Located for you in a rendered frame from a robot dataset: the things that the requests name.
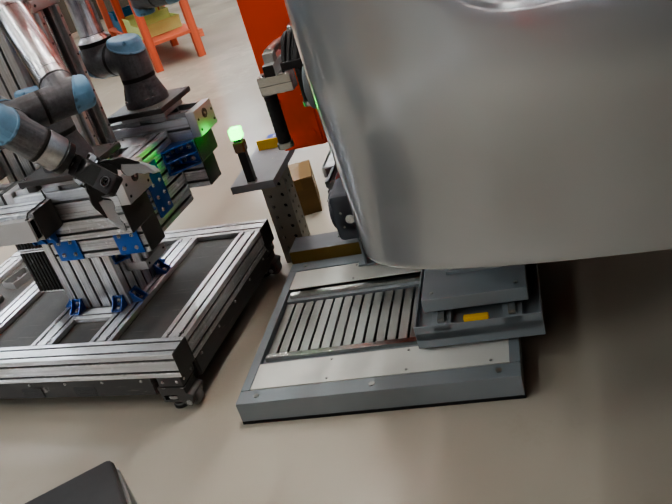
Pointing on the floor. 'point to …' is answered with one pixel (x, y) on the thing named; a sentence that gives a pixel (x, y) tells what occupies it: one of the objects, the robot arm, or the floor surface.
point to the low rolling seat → (91, 488)
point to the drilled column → (286, 212)
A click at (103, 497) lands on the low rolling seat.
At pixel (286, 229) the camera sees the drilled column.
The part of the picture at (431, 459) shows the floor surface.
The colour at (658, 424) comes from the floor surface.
